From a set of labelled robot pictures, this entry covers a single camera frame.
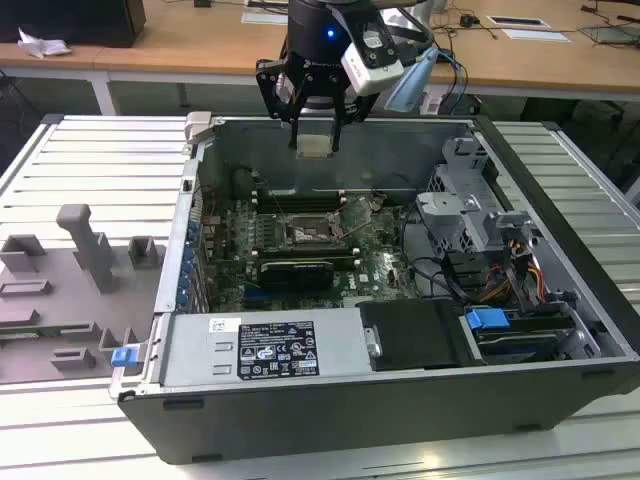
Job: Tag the grey metal disk bay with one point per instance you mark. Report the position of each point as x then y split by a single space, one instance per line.
450 210

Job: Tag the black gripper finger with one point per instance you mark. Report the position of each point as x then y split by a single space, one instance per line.
357 109
275 90

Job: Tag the wooden desk white frame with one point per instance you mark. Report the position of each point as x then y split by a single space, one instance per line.
200 45
50 62

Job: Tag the open black PC case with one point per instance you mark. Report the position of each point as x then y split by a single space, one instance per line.
350 425

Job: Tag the grey parts rack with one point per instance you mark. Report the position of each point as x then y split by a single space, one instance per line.
60 300

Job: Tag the black computer box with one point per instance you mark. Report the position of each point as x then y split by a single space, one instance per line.
75 20

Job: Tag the green motherboard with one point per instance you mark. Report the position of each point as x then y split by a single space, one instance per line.
380 270

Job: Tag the transparent flat tray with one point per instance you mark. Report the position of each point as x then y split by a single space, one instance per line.
610 35

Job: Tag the grey power supply unit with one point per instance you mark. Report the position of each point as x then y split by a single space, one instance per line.
200 350

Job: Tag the RAM slot white clips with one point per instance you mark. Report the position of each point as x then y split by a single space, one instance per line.
342 251
315 204
342 261
315 194

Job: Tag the blue slot clip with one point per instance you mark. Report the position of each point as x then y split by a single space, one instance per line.
189 256
193 229
184 286
187 271
182 301

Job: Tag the small white box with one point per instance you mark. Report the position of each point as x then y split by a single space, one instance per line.
431 103

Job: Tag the hard disk drive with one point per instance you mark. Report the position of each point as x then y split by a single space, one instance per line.
520 345

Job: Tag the white framed desk grommet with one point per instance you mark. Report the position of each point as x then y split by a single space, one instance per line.
517 20
264 17

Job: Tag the silver square CPU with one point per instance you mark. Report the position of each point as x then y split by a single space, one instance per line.
315 145

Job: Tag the pale blue teach pendant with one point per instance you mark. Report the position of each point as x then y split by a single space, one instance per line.
412 82

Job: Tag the black graphics card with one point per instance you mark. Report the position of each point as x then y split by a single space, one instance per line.
295 275

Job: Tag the green RAM stick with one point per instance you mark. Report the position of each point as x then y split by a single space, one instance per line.
50 333

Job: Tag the round coin cell battery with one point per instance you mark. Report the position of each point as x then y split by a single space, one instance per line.
378 201

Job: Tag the black plastic shroud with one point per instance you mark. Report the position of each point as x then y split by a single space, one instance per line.
415 335

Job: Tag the blue disk carrier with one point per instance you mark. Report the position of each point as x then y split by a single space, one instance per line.
485 319

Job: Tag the CPU socket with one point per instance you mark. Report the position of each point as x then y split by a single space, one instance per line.
320 241

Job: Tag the small black box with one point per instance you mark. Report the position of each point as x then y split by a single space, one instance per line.
202 3

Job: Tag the crumpled white paper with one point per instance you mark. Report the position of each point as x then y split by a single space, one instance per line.
42 46

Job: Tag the black power adapter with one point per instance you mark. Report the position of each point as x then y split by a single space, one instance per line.
470 20

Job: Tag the blue case latch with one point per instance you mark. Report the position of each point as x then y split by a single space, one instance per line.
122 357

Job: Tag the white paper sheet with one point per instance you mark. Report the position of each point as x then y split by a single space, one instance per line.
537 35

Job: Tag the thin metal locking lever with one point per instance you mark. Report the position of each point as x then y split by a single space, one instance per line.
274 200

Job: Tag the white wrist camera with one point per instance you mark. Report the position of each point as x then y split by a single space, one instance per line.
372 65

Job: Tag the grey plastic case latch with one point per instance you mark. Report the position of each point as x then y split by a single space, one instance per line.
197 127

